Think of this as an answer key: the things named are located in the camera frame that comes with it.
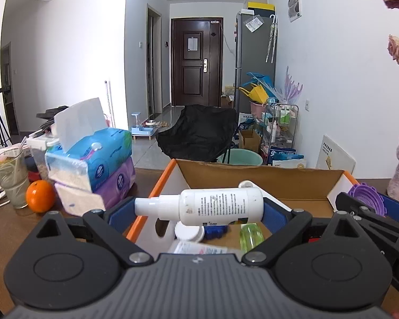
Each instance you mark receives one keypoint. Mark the clear plastic bag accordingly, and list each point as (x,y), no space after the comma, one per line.
(254,23)

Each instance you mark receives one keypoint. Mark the white tissue sheet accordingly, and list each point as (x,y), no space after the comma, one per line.
(79,123)

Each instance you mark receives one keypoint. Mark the white wall socket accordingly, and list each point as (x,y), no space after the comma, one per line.
(307,104)

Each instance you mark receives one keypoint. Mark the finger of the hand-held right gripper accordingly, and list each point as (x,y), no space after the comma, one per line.
(369,219)
(394,207)

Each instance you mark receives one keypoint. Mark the purple feather decoration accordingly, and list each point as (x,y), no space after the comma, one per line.
(292,89)

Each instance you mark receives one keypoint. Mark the white mop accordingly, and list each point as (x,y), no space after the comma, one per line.
(109,103)

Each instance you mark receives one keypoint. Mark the dark brown entrance door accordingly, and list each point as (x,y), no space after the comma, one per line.
(186,86)

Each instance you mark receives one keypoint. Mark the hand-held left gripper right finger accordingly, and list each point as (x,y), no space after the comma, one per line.
(274,214)

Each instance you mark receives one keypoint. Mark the yellow green bottle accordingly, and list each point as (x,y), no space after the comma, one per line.
(251,237)

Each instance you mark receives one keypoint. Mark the grey refrigerator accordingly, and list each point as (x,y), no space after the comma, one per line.
(252,56)

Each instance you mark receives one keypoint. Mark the white wall panel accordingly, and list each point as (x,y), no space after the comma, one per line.
(294,5)

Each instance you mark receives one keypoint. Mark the pink bucket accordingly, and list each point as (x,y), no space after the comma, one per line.
(256,109)

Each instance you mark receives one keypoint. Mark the interior door frame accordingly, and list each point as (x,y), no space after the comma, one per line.
(149,56)

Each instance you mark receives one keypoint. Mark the white spray bottle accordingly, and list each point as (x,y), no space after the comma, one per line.
(219,206)

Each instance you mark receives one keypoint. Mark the purple ribbed cap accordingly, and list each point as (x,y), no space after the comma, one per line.
(365,196)

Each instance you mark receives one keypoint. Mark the white folded umbrella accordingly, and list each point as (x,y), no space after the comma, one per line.
(272,40)

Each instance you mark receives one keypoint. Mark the white bottle cap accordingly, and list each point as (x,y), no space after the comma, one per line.
(188,232)

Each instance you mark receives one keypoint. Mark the white printed bag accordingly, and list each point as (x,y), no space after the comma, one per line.
(296,163)

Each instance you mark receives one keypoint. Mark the clear white-lidded plastic container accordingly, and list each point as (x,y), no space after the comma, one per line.
(36,159)

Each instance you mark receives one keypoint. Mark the white board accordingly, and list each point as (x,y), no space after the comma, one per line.
(335,156)

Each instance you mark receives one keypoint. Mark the white printed tube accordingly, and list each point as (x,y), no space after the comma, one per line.
(199,248)

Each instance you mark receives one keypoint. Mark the blue printed bag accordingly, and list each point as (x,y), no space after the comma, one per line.
(286,155)

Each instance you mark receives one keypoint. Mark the blue pet feeder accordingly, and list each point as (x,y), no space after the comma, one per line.
(143,133)

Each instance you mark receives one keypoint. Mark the blue plastic item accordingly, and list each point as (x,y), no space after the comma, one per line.
(264,79)

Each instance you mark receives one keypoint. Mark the blue bottle cap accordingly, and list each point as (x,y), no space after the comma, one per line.
(216,232)

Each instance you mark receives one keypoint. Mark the yellow watering can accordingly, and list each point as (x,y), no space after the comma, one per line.
(257,94)

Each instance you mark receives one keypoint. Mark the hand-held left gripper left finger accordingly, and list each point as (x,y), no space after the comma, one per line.
(119,216)

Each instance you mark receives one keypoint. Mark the white paper on door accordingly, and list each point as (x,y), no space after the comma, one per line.
(193,44)

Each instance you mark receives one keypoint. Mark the orange fruit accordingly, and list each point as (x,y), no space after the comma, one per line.
(40,196)

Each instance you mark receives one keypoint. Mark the blue white package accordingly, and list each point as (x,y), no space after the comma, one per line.
(244,123)

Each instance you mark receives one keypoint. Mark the orange white cardboard box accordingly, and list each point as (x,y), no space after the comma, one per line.
(286,179)

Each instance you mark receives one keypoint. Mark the clear glass cup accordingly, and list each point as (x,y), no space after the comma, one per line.
(11,186)

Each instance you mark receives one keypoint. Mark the purple tissue pack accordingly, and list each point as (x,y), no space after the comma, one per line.
(116,182)

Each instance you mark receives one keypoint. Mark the black folding chair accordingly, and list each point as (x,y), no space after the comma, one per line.
(199,133)

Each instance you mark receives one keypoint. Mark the green plastic basin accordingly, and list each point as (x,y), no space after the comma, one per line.
(246,158)

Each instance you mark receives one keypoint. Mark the small brown cardboard box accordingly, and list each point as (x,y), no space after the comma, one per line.
(249,139)

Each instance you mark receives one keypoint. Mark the green lotion bottle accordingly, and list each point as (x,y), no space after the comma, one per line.
(285,116)

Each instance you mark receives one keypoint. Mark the yellow black box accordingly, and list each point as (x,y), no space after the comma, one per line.
(261,6)

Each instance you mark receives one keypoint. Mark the metal trolley rack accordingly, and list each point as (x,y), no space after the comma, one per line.
(276,146)

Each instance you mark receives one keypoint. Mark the blue tissue pack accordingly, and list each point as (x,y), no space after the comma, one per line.
(99,153)

